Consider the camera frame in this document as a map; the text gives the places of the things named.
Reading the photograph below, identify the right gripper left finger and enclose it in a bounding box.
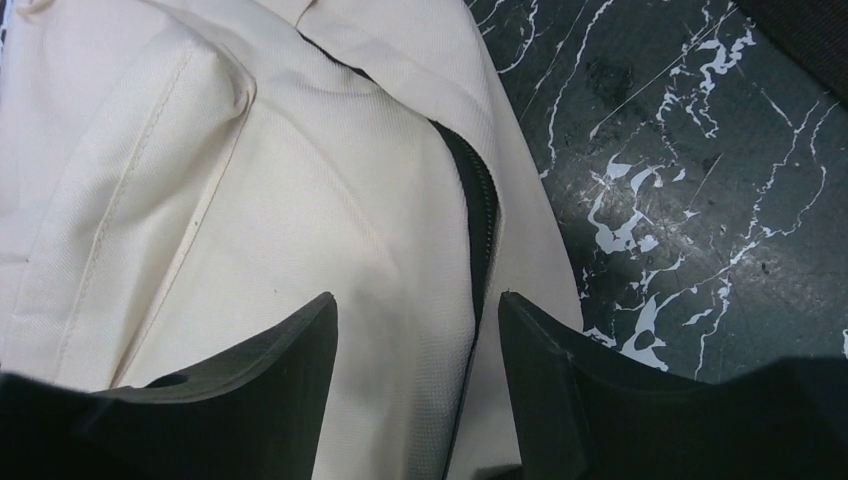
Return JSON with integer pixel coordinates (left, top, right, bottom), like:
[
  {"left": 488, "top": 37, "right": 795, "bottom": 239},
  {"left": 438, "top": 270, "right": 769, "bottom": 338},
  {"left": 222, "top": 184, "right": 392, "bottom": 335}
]
[{"left": 1, "top": 293, "right": 338, "bottom": 479}]

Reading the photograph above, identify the beige canvas student bag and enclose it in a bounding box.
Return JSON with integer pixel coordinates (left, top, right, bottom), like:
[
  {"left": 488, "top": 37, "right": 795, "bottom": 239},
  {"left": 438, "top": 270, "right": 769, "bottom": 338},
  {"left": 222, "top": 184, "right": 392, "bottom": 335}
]
[{"left": 1, "top": 1, "right": 583, "bottom": 479}]

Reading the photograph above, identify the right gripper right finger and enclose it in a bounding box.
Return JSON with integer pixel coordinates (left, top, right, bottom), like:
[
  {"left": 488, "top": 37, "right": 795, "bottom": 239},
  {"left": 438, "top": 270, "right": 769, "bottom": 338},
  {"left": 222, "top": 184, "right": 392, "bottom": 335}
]
[{"left": 498, "top": 292, "right": 847, "bottom": 479}]

